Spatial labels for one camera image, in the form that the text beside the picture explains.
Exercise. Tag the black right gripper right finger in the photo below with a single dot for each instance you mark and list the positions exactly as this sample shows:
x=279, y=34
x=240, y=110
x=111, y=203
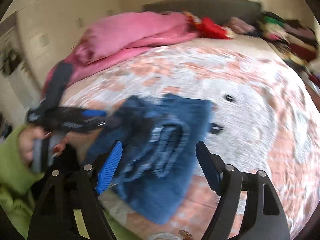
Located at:
x=211, y=166

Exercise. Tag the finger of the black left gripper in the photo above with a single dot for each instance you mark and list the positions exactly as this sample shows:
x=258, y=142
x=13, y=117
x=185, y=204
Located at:
x=110, y=122

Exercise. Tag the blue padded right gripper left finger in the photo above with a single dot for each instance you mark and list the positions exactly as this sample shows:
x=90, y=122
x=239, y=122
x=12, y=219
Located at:
x=109, y=165

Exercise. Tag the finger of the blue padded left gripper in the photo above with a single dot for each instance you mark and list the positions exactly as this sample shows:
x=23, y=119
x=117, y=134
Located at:
x=93, y=113

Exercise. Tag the blue denim pants lace hem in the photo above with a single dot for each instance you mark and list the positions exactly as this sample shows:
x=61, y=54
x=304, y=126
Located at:
x=159, y=139

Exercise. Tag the left hand of person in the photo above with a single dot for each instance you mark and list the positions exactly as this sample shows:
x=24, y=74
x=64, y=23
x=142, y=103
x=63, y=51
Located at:
x=26, y=141

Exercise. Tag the green fleece sleeve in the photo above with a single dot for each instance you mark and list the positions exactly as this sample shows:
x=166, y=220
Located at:
x=16, y=181

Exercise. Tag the peach white tufted bedspread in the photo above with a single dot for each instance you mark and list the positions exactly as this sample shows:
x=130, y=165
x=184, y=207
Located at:
x=270, y=121

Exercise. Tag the pink folded quilt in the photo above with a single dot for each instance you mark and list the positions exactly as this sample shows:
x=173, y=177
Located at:
x=118, y=38

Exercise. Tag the red gold patterned cloth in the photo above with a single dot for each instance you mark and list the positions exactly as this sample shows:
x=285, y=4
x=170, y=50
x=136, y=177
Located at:
x=207, y=28

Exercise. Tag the mauve fuzzy garment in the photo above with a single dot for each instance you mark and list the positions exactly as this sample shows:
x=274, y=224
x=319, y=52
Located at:
x=239, y=26

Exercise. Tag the pile of folded clothes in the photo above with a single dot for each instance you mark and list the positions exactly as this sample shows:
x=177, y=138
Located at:
x=294, y=43

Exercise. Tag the dark grey headboard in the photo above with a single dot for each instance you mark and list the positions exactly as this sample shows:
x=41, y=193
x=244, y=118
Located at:
x=220, y=11

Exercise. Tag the cream wardrobe with black handles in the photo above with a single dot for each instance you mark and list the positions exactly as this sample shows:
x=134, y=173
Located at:
x=46, y=31

